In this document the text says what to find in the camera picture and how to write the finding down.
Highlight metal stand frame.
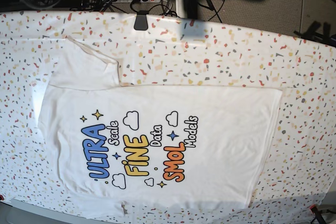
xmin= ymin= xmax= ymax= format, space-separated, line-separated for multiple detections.
xmin=294 ymin=0 xmax=335 ymax=47

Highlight red clamp right corner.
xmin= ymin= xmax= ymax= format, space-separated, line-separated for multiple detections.
xmin=310 ymin=205 xmax=327 ymax=224

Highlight white printed T-shirt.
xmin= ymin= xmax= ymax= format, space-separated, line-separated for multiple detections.
xmin=38 ymin=38 xmax=282 ymax=218

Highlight black table clamp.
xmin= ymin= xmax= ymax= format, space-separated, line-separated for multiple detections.
xmin=133 ymin=10 xmax=149 ymax=31

